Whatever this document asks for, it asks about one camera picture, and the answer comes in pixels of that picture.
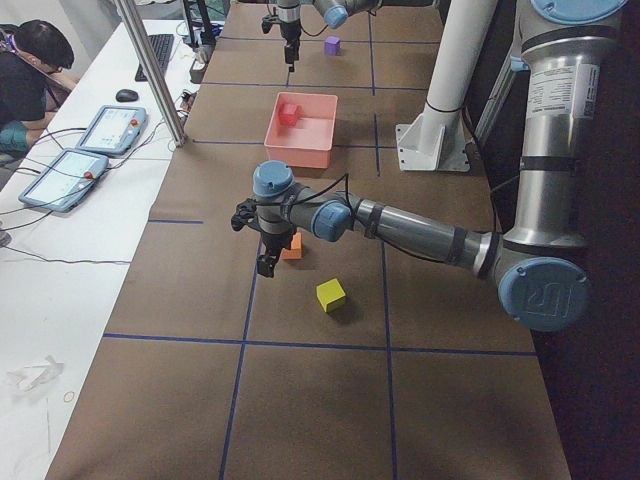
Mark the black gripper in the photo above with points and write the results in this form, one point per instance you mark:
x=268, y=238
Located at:
x=288, y=31
x=273, y=243

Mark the orange foam block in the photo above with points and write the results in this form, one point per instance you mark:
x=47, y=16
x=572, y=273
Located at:
x=295, y=249

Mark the purple foam block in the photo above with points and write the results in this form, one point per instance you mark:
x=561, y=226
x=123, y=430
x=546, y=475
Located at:
x=332, y=45

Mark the red-pink foam block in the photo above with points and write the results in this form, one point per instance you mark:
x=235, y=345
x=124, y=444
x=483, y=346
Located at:
x=289, y=114

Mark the yellow-green foam block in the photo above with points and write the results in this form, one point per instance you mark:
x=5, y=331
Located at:
x=330, y=295

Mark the pink plastic bin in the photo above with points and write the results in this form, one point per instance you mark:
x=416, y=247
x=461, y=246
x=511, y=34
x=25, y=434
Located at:
x=309, y=143

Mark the grey power strip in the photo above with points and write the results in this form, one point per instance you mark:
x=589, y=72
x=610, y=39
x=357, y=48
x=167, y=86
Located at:
x=202, y=56

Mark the black keyboard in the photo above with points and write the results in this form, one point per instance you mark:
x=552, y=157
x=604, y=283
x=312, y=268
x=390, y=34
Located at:
x=162, y=46

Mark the black computer mouse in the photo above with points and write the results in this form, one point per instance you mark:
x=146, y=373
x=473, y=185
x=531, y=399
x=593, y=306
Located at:
x=126, y=96

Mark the far teach pendant tablet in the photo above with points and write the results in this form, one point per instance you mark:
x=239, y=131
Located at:
x=114, y=130

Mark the teach pendant tablet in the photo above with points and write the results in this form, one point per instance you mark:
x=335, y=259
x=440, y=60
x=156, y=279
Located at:
x=114, y=130
x=66, y=181

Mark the near teach pendant tablet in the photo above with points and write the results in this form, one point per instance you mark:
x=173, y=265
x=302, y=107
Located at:
x=66, y=181

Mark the seated person in black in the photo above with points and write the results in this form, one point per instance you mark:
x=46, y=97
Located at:
x=35, y=56

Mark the crumpled white tissue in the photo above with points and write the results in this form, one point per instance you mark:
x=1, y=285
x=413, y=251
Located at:
x=34, y=376

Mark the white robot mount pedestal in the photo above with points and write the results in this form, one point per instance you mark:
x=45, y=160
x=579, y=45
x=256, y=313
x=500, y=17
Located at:
x=435, y=140

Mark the aluminium frame post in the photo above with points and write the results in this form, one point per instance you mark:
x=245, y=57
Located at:
x=134, y=25

